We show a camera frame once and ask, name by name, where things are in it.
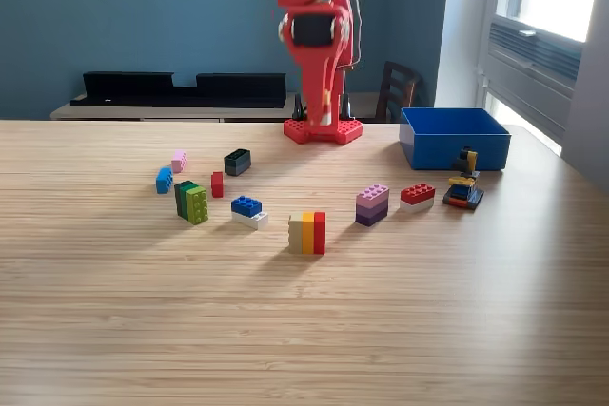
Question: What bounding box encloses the red and white brick stack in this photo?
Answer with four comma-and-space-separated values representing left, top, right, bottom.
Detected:
399, 183, 437, 215

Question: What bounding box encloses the green brick stack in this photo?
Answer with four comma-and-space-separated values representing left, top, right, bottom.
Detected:
173, 180, 210, 226

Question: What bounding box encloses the light blue brick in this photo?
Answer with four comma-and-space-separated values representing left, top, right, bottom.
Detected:
155, 167, 174, 195

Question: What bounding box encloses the small yellow toy digger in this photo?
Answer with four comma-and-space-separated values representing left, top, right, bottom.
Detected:
442, 145, 486, 212

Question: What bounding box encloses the blue plastic bin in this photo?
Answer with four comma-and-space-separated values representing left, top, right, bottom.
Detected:
398, 106, 513, 172

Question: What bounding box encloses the dark wooden chair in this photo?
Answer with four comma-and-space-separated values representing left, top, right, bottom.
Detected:
374, 60, 423, 124

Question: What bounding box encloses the black and grey brick stack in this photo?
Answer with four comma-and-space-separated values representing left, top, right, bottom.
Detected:
223, 148, 252, 177

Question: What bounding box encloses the pink and purple brick stack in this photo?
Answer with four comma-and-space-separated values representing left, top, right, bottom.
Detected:
354, 184, 390, 228

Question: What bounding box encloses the blue and white brick stack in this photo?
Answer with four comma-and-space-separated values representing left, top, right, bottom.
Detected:
230, 195, 270, 231

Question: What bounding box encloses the low wooden sideboard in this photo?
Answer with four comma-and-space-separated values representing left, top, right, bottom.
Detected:
49, 91, 382, 123

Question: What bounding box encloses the tan orange red brick stack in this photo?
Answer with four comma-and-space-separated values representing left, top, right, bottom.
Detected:
287, 211, 327, 256

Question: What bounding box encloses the grey window air unit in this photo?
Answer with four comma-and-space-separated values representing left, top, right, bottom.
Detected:
482, 15, 584, 141

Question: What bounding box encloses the black wall shelf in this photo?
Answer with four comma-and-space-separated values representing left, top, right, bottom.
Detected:
69, 71, 288, 109

